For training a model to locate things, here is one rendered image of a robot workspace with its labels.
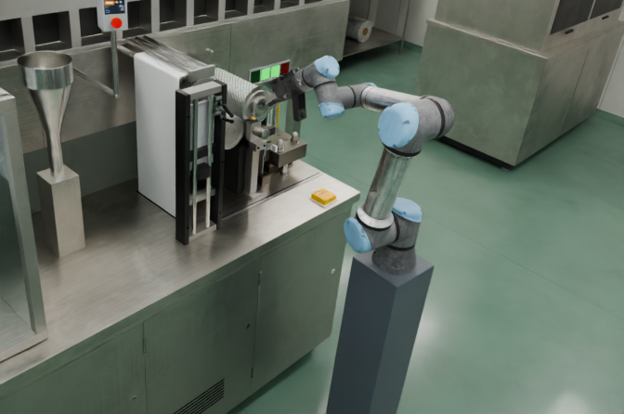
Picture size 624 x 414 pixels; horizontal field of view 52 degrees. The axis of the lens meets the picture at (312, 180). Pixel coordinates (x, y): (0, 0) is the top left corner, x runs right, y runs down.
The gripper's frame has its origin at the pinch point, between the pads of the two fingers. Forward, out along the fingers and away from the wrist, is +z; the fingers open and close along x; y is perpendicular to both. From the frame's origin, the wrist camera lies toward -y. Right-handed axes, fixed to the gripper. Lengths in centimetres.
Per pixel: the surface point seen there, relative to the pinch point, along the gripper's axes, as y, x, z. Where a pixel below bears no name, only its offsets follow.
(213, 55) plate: 29.0, -4.7, 23.9
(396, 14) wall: 84, -448, 247
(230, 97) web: 8.5, 8.2, 8.4
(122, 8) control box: 35, 56, -23
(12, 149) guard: 5, 100, -29
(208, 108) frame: 4.0, 34.9, -12.8
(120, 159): 4, 38, 45
